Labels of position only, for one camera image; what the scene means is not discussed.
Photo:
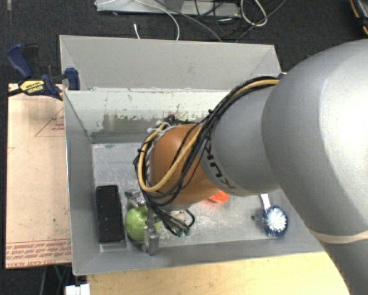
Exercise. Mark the grey metal bin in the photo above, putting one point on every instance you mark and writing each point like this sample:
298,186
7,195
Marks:
178,63

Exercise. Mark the small orange object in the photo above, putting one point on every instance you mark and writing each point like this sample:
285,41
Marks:
218,198

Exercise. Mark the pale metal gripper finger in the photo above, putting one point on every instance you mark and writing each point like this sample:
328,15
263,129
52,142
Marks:
152,241
134,198

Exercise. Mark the green apple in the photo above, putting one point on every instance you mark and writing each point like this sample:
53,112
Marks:
135,223

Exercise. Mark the brown cardboard board red print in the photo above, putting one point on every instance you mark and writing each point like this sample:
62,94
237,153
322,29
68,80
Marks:
36,177

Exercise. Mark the dark green flat block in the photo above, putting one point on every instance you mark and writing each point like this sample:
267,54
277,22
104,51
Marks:
109,214

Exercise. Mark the blue and white brush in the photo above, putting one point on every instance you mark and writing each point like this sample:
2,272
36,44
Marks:
275,221

